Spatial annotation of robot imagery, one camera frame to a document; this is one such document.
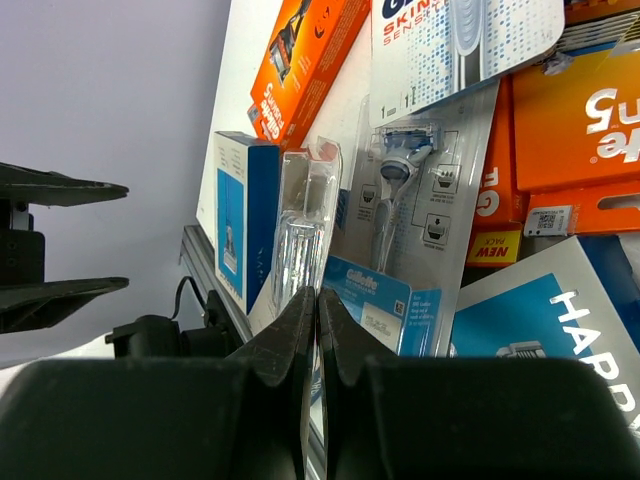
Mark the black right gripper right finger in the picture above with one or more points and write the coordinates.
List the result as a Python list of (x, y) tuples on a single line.
[(357, 400)]

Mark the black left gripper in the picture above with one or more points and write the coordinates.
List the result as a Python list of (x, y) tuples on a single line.
[(33, 305)]

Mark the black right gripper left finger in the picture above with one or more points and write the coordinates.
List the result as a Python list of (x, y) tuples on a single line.
[(272, 425)]

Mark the clear Gillette blister pack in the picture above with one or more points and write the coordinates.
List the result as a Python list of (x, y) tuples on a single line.
[(309, 190), (397, 260)]

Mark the blue Harry's razor box left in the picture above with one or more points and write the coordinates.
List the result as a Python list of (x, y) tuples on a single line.
[(247, 179)]

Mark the blue harry's razor box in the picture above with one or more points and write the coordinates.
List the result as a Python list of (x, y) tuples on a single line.
[(247, 179), (576, 299)]

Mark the orange Gillette Fusion5 box middle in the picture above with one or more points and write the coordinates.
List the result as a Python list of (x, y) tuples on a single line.
[(501, 207)]

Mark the orange gillette fusion5 box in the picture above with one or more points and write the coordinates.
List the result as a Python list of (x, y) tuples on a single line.
[(307, 47), (577, 145), (501, 207)]

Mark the blue Harry's razor box right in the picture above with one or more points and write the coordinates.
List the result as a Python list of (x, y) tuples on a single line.
[(576, 299)]

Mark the white Gillette Skinguard razor pack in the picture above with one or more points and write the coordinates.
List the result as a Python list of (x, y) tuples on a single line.
[(424, 52)]

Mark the orange Gillette Fusion5 box left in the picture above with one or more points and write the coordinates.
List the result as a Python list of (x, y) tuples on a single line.
[(307, 47)]

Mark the orange Gillette Fusion5 box right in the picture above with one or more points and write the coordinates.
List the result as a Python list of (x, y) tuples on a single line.
[(577, 145)]

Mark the aluminium mounting rail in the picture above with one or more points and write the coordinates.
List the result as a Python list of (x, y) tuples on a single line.
[(197, 255)]

